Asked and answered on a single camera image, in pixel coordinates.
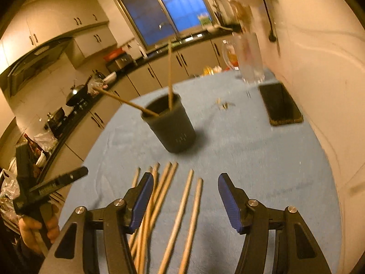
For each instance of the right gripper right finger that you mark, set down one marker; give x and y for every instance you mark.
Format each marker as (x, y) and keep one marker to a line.
(234, 200)

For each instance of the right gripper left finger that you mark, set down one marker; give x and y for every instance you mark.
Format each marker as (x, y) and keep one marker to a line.
(137, 200)

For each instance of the wooden chopstick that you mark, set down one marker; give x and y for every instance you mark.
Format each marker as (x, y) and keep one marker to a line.
(142, 109)
(170, 85)
(192, 228)
(179, 217)

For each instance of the kitchen window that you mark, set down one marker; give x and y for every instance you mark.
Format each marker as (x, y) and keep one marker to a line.
(146, 15)

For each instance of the person's left hand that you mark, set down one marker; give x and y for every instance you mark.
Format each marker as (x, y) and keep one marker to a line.
(28, 226)

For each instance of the blue table cloth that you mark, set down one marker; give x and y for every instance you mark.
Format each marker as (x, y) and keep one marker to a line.
(278, 166)

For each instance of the dark grey utensil cup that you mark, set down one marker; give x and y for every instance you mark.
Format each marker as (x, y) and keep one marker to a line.
(172, 127)

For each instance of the small steel pot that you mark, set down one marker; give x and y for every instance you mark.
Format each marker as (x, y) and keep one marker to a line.
(54, 120)

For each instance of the black smartphone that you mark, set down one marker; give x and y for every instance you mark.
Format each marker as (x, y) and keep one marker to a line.
(279, 104)

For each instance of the black wok with lid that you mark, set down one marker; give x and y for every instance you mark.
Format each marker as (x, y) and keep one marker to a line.
(77, 93)

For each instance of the white bowl on counter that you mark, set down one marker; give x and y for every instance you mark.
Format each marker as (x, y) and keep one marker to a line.
(110, 78)

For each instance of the range hood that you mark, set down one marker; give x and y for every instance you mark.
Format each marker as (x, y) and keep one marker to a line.
(34, 62)

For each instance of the steel toaster box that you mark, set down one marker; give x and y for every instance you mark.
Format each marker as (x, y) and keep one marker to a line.
(119, 63)

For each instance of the clear glass mug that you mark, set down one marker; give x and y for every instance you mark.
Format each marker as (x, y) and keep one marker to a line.
(241, 52)

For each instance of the sink faucet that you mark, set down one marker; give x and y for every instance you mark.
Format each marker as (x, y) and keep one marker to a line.
(167, 30)

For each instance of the green dish soap bottle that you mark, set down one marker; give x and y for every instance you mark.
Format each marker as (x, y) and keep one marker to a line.
(205, 20)

